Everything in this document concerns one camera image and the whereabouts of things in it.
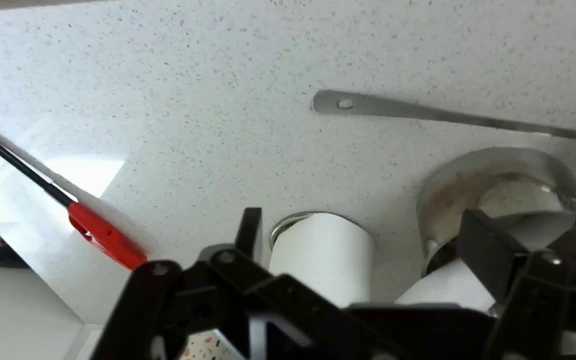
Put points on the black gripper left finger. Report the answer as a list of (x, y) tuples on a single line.
[(168, 301)]

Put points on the white paper towel roll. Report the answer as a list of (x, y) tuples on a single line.
[(321, 260)]

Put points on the small metal cup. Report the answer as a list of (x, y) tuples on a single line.
[(448, 192)]

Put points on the long metal spoon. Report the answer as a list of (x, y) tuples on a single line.
[(380, 106)]

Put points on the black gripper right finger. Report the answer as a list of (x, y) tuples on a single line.
[(540, 301)]

